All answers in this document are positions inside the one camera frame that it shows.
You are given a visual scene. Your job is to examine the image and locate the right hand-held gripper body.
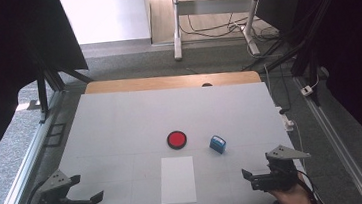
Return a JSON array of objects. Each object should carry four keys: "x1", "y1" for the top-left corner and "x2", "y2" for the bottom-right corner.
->
[{"x1": 247, "y1": 141, "x2": 315, "y2": 196}]

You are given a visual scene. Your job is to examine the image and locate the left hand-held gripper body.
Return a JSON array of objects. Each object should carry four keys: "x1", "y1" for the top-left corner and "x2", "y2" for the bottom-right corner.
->
[{"x1": 34, "y1": 166, "x2": 93, "y2": 204}]

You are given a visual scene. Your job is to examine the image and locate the blue stamp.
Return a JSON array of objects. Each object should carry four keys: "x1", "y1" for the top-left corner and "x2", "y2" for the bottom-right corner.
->
[{"x1": 207, "y1": 133, "x2": 228, "y2": 156}]

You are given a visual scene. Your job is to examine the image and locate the red round ink pad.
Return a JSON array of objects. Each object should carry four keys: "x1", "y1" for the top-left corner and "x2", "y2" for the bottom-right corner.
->
[{"x1": 166, "y1": 129, "x2": 190, "y2": 151}]

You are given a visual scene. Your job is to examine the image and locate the person's right hand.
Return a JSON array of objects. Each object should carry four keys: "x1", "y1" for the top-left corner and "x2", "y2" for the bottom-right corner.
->
[{"x1": 265, "y1": 172, "x2": 314, "y2": 204}]

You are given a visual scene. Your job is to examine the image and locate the white power strip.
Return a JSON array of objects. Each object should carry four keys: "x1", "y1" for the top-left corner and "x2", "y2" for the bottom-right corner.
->
[{"x1": 275, "y1": 104, "x2": 296, "y2": 133}]

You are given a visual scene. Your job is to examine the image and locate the grey table mat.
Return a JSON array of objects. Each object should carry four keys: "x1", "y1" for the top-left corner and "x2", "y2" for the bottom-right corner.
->
[{"x1": 48, "y1": 72, "x2": 319, "y2": 204}]

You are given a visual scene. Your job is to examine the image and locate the white paper sheet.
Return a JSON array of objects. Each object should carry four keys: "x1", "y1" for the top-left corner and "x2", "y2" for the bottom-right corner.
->
[{"x1": 156, "y1": 154, "x2": 199, "y2": 204}]

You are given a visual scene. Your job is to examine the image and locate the black metal stand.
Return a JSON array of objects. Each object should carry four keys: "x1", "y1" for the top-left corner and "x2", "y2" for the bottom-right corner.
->
[{"x1": 22, "y1": 64, "x2": 98, "y2": 127}]

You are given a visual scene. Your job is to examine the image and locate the white plug adapter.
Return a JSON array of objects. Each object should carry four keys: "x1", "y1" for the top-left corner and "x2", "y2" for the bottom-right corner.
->
[{"x1": 300, "y1": 84, "x2": 316, "y2": 97}]

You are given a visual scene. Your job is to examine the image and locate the black curtain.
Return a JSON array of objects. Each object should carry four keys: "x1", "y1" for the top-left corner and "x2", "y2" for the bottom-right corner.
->
[
  {"x1": 288, "y1": 0, "x2": 362, "y2": 178},
  {"x1": 0, "y1": 0, "x2": 99, "y2": 180}
]

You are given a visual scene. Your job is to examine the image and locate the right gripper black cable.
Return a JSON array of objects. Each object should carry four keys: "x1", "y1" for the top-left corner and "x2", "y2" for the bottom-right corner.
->
[{"x1": 295, "y1": 167, "x2": 323, "y2": 204}]

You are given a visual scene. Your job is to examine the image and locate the aluminium rail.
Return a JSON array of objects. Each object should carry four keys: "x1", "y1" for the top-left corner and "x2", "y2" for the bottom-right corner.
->
[
  {"x1": 292, "y1": 70, "x2": 362, "y2": 204},
  {"x1": 0, "y1": 89, "x2": 76, "y2": 204}
]

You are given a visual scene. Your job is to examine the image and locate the black cable bundle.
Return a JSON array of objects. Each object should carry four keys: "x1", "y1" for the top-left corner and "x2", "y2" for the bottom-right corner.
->
[{"x1": 235, "y1": 0, "x2": 354, "y2": 74}]

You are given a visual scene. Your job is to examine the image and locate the black floor cables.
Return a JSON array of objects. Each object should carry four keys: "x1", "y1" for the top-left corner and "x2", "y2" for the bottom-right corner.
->
[{"x1": 176, "y1": 0, "x2": 282, "y2": 51}]

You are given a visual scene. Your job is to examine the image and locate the white desk frame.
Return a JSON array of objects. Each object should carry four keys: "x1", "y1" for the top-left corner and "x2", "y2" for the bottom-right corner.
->
[{"x1": 168, "y1": 0, "x2": 270, "y2": 63}]

